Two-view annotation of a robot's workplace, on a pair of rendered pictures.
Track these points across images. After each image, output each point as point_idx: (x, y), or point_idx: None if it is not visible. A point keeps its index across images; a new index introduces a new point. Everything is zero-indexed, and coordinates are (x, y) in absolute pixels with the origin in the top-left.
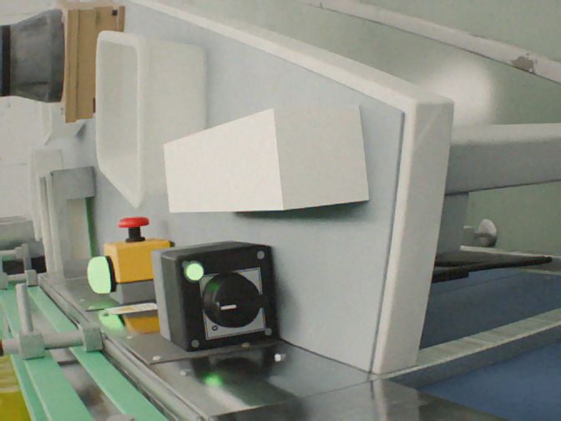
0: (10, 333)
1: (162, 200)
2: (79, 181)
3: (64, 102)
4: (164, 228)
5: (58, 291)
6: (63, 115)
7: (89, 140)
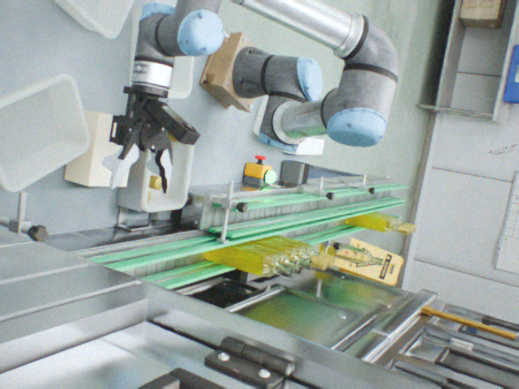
0: (233, 232)
1: (251, 148)
2: None
3: (252, 102)
4: (250, 159)
5: (252, 191)
6: (249, 108)
7: (169, 104)
